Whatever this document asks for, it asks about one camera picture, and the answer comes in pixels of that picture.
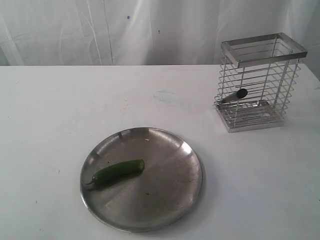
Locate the green cucumber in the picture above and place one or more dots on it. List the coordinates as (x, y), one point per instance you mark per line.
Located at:
(114, 173)

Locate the black handled kitchen knife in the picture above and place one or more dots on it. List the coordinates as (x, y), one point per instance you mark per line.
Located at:
(235, 96)

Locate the white backdrop curtain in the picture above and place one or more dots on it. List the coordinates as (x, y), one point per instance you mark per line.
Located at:
(144, 32)

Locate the round stainless steel plate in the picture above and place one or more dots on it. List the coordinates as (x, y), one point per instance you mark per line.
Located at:
(165, 191)

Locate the wire metal utensil basket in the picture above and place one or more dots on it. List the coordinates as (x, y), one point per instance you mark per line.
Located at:
(267, 67)

